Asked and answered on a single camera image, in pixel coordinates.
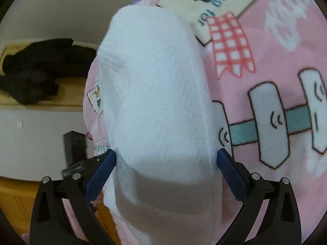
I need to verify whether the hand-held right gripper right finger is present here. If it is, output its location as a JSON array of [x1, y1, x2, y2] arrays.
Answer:
[[217, 148, 302, 245]]

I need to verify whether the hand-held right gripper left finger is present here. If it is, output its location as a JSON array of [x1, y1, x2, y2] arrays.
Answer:
[[30, 149, 120, 245]]

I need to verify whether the white fleece garment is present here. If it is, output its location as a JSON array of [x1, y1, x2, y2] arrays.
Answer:
[[97, 4, 223, 245]]

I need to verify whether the black clothes pile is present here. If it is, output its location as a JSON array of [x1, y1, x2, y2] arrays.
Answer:
[[0, 38, 100, 106]]

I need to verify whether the pink printed blanket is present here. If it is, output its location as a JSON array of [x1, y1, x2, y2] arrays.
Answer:
[[69, 0, 327, 245]]

